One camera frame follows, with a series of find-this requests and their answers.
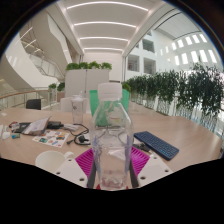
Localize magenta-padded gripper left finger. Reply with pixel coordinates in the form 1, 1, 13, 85
54, 147, 96, 188

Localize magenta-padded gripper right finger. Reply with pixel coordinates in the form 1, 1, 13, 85
129, 146, 174, 188

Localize clear plastic water bottle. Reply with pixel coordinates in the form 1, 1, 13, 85
89, 82, 135, 191

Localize dark blue keyboard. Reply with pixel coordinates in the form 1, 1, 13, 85
133, 130, 181, 162

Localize colourful sticker sheet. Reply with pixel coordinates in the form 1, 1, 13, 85
31, 129, 70, 149

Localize small white box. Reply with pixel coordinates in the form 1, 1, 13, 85
62, 123, 81, 132

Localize black power adapter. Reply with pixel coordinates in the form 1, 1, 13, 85
46, 120, 65, 131

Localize brown-edged open booklet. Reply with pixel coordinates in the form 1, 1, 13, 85
22, 116, 53, 137

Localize tall clear lidded tumbler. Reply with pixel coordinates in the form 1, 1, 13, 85
69, 93, 86, 125

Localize black notebook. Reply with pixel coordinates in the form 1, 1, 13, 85
13, 121, 33, 135

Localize small red black case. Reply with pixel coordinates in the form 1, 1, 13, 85
7, 121, 20, 130

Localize green tote bag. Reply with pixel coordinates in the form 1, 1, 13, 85
88, 88, 131, 128

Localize black chair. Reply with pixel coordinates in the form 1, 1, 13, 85
25, 98, 43, 111

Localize brown planter with plants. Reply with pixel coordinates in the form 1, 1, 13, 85
47, 81, 67, 103

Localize row of green trees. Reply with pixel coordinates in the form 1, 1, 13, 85
121, 62, 224, 135

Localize glass railing with wooden handrail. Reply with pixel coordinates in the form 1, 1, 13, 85
0, 87, 55, 110

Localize white planter cabinet with plants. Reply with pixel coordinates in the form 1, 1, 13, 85
64, 60, 113, 101

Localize ceiling light strips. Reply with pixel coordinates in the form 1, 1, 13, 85
65, 0, 150, 53

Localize black cable bundle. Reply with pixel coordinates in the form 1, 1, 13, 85
66, 122, 92, 147

